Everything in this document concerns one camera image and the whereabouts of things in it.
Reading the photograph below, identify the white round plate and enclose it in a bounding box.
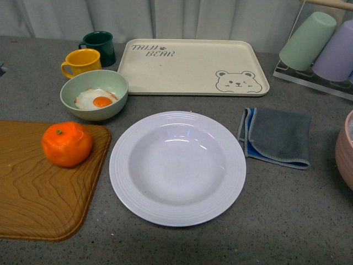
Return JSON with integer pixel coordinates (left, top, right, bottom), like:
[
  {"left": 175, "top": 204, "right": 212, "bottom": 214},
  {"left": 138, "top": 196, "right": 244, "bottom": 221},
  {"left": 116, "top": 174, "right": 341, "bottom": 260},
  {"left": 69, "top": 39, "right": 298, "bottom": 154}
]
[{"left": 109, "top": 111, "right": 247, "bottom": 227}]

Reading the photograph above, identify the orange mandarin fruit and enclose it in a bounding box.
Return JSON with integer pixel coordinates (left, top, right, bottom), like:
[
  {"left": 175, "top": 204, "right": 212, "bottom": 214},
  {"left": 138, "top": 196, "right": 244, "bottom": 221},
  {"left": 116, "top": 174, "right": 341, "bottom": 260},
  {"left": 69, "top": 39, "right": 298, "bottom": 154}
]
[{"left": 41, "top": 121, "right": 93, "bottom": 167}]

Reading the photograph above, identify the beige bear tray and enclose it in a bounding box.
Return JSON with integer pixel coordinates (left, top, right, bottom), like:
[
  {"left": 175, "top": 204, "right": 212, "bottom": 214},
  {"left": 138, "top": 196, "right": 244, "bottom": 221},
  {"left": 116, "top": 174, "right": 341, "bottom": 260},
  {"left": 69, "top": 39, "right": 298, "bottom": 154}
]
[{"left": 118, "top": 39, "right": 270, "bottom": 97}]

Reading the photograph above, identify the fake fried egg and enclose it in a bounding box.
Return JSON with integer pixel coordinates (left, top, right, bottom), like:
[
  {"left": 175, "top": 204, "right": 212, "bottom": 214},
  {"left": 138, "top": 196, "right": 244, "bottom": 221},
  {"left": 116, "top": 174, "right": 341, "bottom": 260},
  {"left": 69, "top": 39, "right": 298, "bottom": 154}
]
[{"left": 74, "top": 88, "right": 118, "bottom": 110}]

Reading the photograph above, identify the light green bowl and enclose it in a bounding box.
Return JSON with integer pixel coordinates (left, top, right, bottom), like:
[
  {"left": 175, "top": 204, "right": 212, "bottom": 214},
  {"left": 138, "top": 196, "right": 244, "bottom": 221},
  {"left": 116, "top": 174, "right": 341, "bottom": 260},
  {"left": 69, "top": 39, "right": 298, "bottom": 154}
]
[{"left": 60, "top": 70, "right": 129, "bottom": 121}]

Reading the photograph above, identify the grey blue folded cloth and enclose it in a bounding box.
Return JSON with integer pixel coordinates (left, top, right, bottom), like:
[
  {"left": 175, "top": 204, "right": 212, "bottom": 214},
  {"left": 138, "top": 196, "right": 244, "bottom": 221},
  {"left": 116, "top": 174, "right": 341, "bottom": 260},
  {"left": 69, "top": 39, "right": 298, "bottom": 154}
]
[{"left": 237, "top": 108, "right": 311, "bottom": 170}]

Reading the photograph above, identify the dark green mug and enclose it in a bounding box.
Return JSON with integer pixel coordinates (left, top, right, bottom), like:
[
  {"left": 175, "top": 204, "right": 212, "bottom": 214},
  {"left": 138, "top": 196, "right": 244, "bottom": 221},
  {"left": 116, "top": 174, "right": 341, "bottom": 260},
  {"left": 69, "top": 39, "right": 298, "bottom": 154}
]
[{"left": 78, "top": 31, "right": 116, "bottom": 67}]

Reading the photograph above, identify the yellow mug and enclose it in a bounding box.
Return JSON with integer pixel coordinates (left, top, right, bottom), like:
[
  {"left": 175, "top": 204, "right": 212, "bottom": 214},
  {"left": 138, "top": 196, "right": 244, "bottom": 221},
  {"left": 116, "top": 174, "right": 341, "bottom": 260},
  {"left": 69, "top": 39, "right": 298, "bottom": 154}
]
[{"left": 61, "top": 49, "right": 102, "bottom": 79}]

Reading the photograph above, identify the clear cup rack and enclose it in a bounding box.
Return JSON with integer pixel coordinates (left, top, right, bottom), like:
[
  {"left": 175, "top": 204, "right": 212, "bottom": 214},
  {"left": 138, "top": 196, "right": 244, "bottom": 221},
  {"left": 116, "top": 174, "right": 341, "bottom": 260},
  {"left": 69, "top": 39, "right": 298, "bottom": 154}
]
[{"left": 274, "top": 1, "right": 352, "bottom": 100}]

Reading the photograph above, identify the grey curtain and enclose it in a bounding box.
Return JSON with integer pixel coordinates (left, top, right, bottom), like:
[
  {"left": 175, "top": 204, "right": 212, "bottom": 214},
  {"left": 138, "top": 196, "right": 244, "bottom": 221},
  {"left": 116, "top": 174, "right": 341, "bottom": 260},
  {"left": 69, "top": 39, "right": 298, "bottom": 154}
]
[{"left": 1, "top": 0, "right": 351, "bottom": 53}]

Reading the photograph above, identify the light green cup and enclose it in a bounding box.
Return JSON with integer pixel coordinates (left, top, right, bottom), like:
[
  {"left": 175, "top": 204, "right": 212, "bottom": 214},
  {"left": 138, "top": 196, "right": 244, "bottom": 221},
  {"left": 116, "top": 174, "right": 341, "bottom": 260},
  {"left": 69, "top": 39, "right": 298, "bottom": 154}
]
[{"left": 279, "top": 12, "right": 336, "bottom": 71}]

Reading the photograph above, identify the brown wooden tray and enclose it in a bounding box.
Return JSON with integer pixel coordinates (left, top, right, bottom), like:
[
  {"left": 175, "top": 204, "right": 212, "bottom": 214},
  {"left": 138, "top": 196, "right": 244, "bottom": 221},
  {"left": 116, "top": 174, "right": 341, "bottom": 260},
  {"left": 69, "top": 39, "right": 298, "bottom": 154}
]
[{"left": 1, "top": 120, "right": 111, "bottom": 241}]

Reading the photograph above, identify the pink bowl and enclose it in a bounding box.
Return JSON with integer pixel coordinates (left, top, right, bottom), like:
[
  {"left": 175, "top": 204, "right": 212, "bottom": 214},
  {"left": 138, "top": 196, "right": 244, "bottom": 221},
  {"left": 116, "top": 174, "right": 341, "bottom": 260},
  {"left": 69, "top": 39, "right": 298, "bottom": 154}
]
[{"left": 335, "top": 111, "right": 352, "bottom": 190}]

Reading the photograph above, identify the purple cup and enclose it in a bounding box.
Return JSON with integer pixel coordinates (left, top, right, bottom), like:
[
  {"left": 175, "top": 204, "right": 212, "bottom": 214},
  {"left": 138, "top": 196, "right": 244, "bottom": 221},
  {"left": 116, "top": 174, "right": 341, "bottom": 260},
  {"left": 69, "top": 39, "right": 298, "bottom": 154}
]
[{"left": 312, "top": 19, "right": 352, "bottom": 82}]

